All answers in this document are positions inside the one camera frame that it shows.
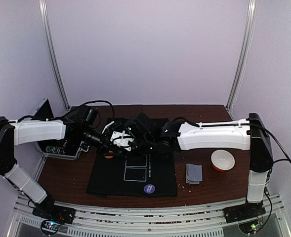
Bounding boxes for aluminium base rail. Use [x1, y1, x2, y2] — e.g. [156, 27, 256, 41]
[6, 195, 291, 237]

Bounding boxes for black poker play mat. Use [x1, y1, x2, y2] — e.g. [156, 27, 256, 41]
[85, 117, 177, 198]

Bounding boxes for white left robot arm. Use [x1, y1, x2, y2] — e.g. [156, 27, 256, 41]
[0, 102, 131, 219]

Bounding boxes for purple small blind button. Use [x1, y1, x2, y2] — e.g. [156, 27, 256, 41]
[143, 184, 156, 195]

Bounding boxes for aluminium frame post right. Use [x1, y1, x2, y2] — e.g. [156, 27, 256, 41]
[226, 0, 257, 113]

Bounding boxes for aluminium frame post left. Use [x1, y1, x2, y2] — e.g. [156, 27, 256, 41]
[39, 0, 70, 111]

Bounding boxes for aluminium poker chip case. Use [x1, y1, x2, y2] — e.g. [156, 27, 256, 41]
[28, 98, 90, 161]

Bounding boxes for aluminium frame post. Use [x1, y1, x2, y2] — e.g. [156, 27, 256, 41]
[226, 0, 257, 113]
[39, 0, 70, 111]

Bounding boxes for orange white bowl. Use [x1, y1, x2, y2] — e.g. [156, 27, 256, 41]
[211, 150, 235, 172]

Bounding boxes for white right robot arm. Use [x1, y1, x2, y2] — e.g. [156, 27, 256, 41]
[103, 113, 275, 223]

